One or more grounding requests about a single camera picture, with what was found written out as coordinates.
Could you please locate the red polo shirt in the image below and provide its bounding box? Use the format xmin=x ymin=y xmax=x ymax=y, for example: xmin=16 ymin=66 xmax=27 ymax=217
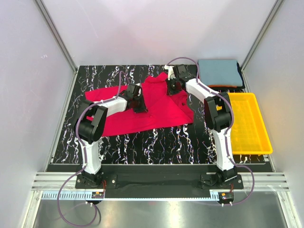
xmin=85 ymin=72 xmax=194 ymax=137

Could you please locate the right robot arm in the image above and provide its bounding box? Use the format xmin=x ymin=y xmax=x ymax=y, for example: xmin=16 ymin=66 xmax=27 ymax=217
xmin=164 ymin=65 xmax=238 ymax=187

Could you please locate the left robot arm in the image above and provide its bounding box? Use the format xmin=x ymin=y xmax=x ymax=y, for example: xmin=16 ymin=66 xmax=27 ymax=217
xmin=74 ymin=83 xmax=147 ymax=187

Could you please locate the folded grey-blue shirt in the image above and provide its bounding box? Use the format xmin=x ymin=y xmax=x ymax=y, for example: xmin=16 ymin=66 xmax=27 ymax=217
xmin=198 ymin=59 xmax=235 ymax=86

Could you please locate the folded dark navy shirt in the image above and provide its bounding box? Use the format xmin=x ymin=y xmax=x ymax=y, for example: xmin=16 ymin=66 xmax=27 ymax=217
xmin=233 ymin=60 xmax=245 ymax=89

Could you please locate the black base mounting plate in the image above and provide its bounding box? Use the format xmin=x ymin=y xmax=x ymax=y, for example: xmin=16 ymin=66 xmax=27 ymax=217
xmin=76 ymin=164 xmax=244 ymax=197

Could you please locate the yellow plastic bin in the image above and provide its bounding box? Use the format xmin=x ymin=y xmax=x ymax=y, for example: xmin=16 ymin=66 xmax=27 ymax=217
xmin=229 ymin=93 xmax=273 ymax=155

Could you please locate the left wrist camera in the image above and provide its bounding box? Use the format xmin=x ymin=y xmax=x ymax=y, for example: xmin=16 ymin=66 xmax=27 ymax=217
xmin=136 ymin=83 xmax=143 ymax=96

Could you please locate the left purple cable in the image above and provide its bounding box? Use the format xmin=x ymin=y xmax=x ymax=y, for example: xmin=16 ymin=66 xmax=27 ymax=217
xmin=57 ymin=70 xmax=133 ymax=226

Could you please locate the left aluminium frame post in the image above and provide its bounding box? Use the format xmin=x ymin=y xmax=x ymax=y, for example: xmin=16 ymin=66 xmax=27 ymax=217
xmin=33 ymin=0 xmax=79 ymax=74

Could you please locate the aluminium frame post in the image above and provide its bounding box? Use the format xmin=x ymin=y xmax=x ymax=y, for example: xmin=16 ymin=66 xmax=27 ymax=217
xmin=33 ymin=0 xmax=79 ymax=74
xmin=241 ymin=0 xmax=285 ymax=71

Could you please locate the right aluminium frame post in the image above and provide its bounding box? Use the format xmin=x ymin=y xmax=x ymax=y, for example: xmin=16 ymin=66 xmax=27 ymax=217
xmin=241 ymin=0 xmax=285 ymax=71

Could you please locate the slotted cable duct rail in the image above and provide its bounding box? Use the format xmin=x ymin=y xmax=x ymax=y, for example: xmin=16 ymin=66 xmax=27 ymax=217
xmin=42 ymin=190 xmax=219 ymax=202

